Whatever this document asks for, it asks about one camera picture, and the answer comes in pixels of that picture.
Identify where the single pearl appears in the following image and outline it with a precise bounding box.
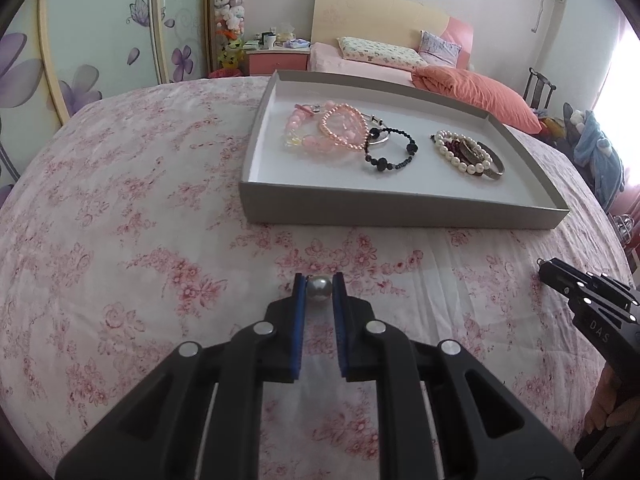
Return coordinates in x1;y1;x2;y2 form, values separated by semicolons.
306;275;333;302

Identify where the orange pillow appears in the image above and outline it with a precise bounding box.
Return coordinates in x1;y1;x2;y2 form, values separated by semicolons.
411;65;543;135

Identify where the dark clothes pile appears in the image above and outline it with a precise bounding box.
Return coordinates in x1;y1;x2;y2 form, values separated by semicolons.
542;102;581;156

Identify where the pink mattress sheet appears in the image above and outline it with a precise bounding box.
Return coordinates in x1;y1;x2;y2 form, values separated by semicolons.
306;42;416;86

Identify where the pink nightstand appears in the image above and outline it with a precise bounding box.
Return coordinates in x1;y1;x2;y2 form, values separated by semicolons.
246;47;312;76

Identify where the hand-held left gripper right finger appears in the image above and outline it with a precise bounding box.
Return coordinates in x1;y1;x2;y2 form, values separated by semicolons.
333;272;583;480

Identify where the yellow green plush toy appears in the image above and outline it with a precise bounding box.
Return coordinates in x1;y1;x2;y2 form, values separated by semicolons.
218;40;244;68

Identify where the floral glass wardrobe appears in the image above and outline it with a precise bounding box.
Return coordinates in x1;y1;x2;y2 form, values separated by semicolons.
0;0;213;206

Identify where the cream and pink headboard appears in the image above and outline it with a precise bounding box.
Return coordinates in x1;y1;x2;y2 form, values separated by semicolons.
310;0;475;71

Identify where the thin silver bangle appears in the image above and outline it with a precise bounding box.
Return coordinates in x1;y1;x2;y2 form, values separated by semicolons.
364;111;394;147

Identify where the grey cardboard box tray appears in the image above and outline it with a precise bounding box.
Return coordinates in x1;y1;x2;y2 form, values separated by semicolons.
238;70;571;231

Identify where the small pink bead bracelet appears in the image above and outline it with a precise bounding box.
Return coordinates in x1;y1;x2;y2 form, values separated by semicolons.
320;103;371;152

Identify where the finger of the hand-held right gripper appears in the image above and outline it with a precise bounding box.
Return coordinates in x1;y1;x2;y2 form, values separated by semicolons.
537;257;640;323

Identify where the pink floral bedsheet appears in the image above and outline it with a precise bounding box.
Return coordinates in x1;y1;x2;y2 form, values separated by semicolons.
0;76;636;480

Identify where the lilac floral pillow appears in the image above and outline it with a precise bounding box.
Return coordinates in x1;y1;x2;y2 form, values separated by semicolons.
417;30;463;68

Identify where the large pink bead bracelet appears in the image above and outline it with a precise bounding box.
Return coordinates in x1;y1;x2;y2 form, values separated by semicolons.
285;101;351;153

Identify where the grey metal cuff bracelet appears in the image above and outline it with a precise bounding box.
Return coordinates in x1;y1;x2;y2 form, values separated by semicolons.
469;141;506;181

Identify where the white pearl bracelet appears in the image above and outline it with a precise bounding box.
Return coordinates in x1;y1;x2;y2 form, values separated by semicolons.
431;130;496;177

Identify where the dark red bead bracelet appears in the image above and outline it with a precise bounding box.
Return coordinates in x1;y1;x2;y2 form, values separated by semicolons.
444;139;483;177

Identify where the tissue box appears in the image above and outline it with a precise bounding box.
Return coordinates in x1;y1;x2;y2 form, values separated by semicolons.
280;25;311;50

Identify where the person's right hand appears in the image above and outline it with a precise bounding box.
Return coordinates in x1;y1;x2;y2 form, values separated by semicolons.
582;370;623;433

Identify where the plush toy display tube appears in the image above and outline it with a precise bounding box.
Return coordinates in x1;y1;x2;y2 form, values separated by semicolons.
212;0;248;73

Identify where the dark wooden chair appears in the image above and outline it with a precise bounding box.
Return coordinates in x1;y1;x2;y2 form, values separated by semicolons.
522;67;557;111

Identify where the black bead bracelet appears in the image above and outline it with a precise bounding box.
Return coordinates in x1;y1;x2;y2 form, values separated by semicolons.
363;127;417;172

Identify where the cream patterned pillow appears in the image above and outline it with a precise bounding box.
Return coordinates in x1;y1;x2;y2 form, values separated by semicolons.
337;36;423;72

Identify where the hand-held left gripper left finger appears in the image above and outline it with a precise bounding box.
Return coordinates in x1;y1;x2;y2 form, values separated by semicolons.
55;273;307;480

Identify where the blue fleece garment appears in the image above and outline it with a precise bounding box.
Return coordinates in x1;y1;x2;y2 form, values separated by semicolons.
572;110;626;196

